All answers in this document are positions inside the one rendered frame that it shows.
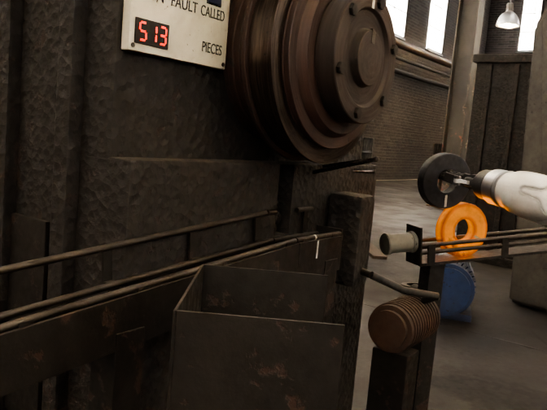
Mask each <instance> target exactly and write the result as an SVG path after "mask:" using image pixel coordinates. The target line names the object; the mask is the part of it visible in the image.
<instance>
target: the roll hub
mask: <svg viewBox="0 0 547 410"><path fill-rule="evenodd" d="M377 2H378V0H375V4H374V8H372V3H373V0H331V2H330V3H329V5H328V7H327V8H326V10H325V12H324V14H323V17H322V20H321V23H320V25H319V29H318V32H317V40H316V46H315V74H316V80H317V88H318V91H319V94H320V97H321V100H322V102H323V104H324V106H325V108H326V110H327V111H328V112H329V114H330V115H331V116H332V117H333V118H334V119H335V120H337V121H339V122H342V123H353V124H366V123H369V122H370V121H372V120H373V119H374V118H375V117H376V116H377V115H378V114H379V113H380V111H381V110H382V109H383V106H380V98H381V97H382V96H385V97H387V98H388V96H389V94H390V91H391V87H392V82H393V77H394V72H395V66H396V56H395V55H392V53H391V48H392V45H395V44H396V38H395V31H394V27H393V23H392V17H391V14H390V12H389V10H388V8H387V5H386V3H385V7H384V8H383V10H380V9H378V5H377ZM351 3H356V4H357V9H358V12H357V14H356V15H350V12H349V7H350V5H351ZM338 62H344V63H345V71H344V74H340V73H337V68H336V67H337V64H338ZM356 107H358V108H361V112H362V115H361V118H360V119H357V118H354V113H353V112H354V111H355V108H356Z"/></svg>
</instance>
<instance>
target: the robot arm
mask: <svg viewBox="0 0 547 410"><path fill-rule="evenodd" d="M438 179H441V180H443V181H446V182H448V183H450V184H453V185H455V186H457V185H460V184H461V185H462V186H463V187H466V188H468V189H469V190H473V191H474V193H475V195H476V196H477V197H478V198H481V199H484V200H485V201H486V202H487V203H489V204H493V205H495V206H498V207H502V208H505V209H506V210H507V211H508V212H511V213H514V214H515V215H516V216H518V217H521V218H523V219H526V220H530V221H533V222H536V223H537V224H539V225H543V226H544V227H546V228H547V176H546V175H543V174H540V173H536V172H526V171H518V172H513V171H506V170H502V169H495V170H483V171H481V172H479V173H478V174H477V175H475V174H467V173H460V172H457V173H456V172H455V171H453V170H452V169H449V170H444V171H443V172H442V173H441V174H440V175H439V176H438Z"/></svg>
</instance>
